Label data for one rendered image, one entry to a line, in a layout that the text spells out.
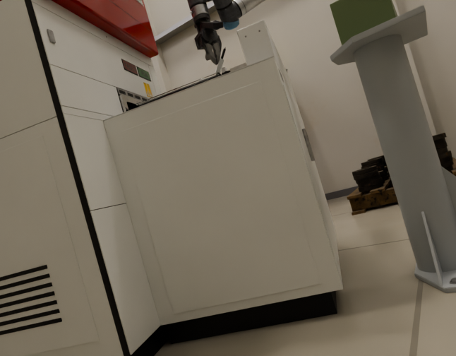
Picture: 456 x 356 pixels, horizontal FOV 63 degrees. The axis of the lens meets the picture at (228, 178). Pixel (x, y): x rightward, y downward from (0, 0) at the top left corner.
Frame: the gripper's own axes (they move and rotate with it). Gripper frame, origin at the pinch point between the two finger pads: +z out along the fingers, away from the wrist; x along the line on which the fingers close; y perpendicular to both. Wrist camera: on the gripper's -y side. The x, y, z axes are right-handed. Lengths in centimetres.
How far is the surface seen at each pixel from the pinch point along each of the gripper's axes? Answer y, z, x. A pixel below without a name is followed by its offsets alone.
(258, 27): -37.6, 5.5, 2.9
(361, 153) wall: 178, 57, -248
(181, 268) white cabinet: -12, 74, 42
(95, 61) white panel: 1.9, -5.9, 47.9
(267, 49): -38.2, 13.1, 2.2
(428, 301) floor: -58, 100, -12
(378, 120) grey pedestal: -45, 45, -29
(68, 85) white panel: -14, 8, 61
